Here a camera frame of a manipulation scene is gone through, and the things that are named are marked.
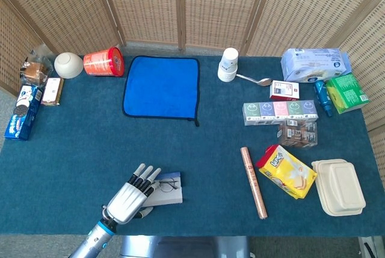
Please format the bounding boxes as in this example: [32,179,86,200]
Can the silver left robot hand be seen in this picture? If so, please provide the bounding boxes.
[102,163,162,226]

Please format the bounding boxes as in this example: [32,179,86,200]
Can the blue cardboard glasses case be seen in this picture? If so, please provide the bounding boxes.
[144,171,183,207]

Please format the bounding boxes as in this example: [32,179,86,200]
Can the black wire eyeglasses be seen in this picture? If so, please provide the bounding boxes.
[158,178,179,193]

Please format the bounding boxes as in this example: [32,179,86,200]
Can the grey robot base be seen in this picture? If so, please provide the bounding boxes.
[119,235,251,258]

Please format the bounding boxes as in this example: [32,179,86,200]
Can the blue cloth with black trim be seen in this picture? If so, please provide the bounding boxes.
[122,55,201,127]

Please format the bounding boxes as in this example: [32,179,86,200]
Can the gold and brown box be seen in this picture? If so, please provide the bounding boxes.
[40,77,64,107]

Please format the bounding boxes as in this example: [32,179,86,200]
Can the blue Oreo cookie box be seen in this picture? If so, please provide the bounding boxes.
[4,85,43,141]

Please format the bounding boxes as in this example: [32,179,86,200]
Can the orange canister with red lid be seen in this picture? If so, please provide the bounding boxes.
[83,46,125,78]

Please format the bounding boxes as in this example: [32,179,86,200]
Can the cream bowl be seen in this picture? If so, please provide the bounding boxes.
[54,52,84,79]

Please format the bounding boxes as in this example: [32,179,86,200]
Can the clear bag with cake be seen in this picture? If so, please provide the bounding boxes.
[19,44,55,87]

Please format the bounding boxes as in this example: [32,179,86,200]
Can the yellow Lipo snack bag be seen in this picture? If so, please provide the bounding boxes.
[255,144,318,200]

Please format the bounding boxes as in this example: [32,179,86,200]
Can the stack of white paper cups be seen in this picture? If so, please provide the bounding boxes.
[217,48,239,83]

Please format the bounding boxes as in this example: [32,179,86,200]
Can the pastel tissue multipack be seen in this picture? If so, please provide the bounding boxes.
[242,99,319,127]

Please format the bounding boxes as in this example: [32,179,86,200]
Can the metal spoon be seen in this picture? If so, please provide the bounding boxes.
[236,73,273,87]

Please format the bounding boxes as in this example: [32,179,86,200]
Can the brown clear-wrapped box pack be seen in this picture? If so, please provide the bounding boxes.
[277,119,318,150]

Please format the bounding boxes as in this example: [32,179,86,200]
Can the small white and red box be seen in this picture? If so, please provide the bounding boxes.
[269,79,300,102]

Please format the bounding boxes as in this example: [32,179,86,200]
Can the wicker folding screen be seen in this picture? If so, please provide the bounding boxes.
[0,0,385,210]

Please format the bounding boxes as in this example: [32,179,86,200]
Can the cream takeout container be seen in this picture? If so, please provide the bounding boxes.
[311,158,367,217]

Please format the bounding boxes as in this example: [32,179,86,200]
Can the blue bottle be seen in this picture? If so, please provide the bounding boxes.
[313,79,333,117]

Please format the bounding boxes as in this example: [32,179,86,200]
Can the large white-blue tissue pack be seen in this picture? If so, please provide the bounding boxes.
[280,48,352,84]

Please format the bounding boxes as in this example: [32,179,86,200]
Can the green tissue pack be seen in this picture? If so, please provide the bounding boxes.
[325,73,371,115]

